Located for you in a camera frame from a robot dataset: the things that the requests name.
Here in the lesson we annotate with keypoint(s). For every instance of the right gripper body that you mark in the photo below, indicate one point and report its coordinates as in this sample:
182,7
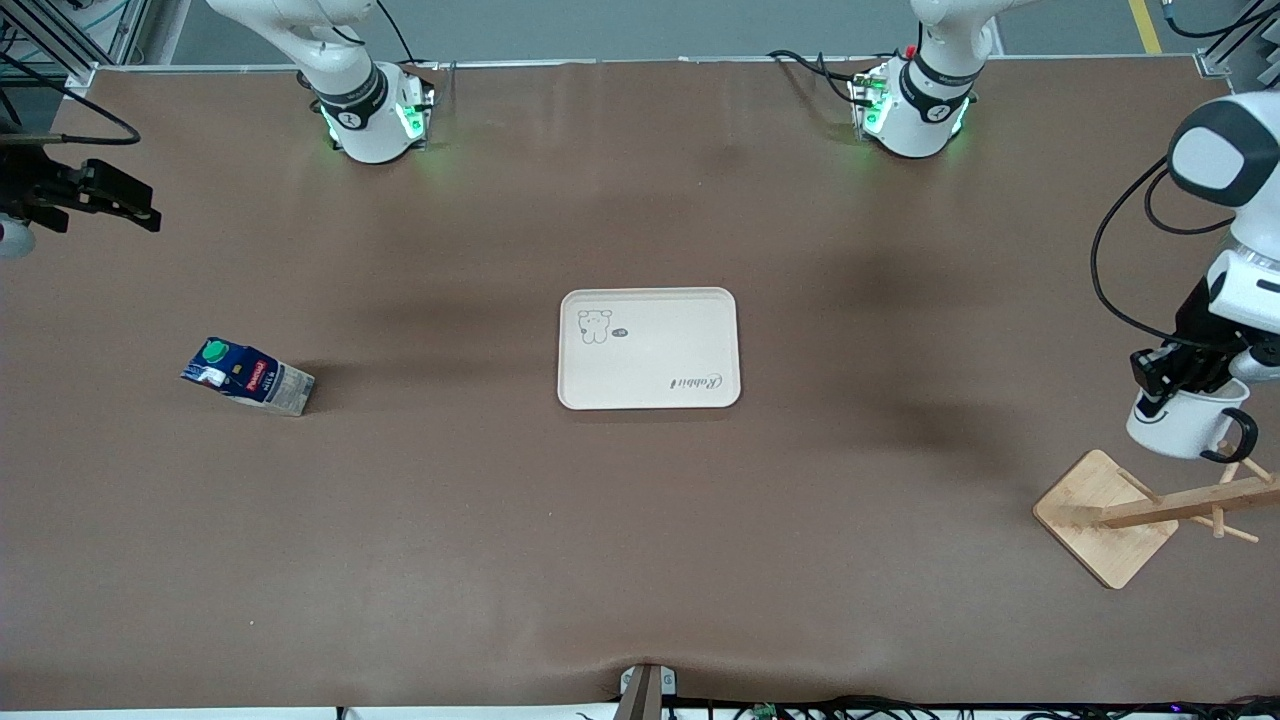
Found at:
30,188

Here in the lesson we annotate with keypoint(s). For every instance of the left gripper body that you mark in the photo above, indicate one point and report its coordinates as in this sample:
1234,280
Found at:
1196,325

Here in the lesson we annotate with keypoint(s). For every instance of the blue and white milk carton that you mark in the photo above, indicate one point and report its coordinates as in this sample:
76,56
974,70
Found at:
250,378

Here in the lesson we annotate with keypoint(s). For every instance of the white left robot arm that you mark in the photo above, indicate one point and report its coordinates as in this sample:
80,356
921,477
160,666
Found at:
920,110

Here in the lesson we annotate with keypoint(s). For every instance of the cream tray with bear print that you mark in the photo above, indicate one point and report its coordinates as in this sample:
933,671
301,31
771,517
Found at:
650,360

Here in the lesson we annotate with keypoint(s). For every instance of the wooden mug stand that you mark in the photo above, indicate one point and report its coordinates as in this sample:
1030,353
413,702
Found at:
1100,520

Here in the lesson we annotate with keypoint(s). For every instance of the aluminium frame rail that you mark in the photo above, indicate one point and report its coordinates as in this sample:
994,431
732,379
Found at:
1225,55
110,25

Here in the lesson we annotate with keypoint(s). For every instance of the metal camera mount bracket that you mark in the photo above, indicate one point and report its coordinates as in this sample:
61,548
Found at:
645,695

